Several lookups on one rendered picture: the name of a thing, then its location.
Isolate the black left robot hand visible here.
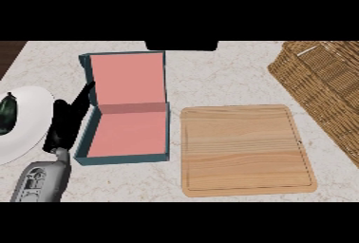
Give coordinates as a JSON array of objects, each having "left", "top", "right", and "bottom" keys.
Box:
[{"left": 41, "top": 81, "right": 96, "bottom": 155}]

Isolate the wooden cutting board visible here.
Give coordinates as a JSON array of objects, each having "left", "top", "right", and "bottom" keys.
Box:
[{"left": 179, "top": 103, "right": 317, "bottom": 198}]

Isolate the wicker basket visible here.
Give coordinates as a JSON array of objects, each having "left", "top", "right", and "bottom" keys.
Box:
[{"left": 266, "top": 41, "right": 359, "bottom": 169}]

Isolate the white plate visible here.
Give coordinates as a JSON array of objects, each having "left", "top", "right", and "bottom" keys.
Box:
[{"left": 0, "top": 85, "right": 56, "bottom": 166}]

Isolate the dark green vegetable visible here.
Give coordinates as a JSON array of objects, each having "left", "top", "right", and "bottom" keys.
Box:
[{"left": 0, "top": 91, "right": 19, "bottom": 137}]

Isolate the teal box with pink lining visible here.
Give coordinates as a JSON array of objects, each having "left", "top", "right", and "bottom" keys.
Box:
[{"left": 72, "top": 50, "right": 171, "bottom": 166}]

